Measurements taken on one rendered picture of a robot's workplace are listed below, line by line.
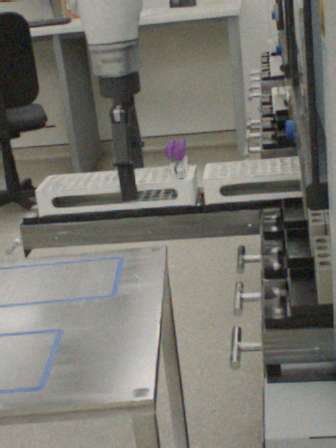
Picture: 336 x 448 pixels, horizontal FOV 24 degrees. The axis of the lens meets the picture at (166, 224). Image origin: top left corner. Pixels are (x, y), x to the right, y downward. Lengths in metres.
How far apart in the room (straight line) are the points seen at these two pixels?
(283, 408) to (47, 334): 0.31
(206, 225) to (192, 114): 3.63
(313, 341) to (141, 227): 0.54
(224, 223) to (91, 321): 0.46
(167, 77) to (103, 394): 4.22
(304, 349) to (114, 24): 0.67
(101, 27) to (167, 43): 3.59
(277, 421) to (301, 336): 0.12
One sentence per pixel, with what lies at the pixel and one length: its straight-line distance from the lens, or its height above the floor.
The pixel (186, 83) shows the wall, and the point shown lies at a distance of 5.01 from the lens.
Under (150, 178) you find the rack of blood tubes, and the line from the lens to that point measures 1.47.
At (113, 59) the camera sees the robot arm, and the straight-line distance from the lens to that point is 1.40.
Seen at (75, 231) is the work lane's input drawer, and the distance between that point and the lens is 1.47.
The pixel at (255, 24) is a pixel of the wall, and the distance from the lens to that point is 4.94.
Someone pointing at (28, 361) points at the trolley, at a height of 0.82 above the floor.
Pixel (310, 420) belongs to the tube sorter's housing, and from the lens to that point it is 0.96.
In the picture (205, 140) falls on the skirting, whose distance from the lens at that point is 5.08.
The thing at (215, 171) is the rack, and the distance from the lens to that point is 1.47.
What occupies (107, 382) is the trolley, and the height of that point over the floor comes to 0.82.
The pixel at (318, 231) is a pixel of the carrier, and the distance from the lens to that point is 1.12.
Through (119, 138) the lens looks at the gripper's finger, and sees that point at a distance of 1.40.
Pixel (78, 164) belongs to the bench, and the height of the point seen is 0.13.
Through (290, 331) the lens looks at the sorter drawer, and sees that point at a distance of 1.00.
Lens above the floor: 1.28
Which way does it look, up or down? 20 degrees down
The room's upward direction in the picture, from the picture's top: 7 degrees counter-clockwise
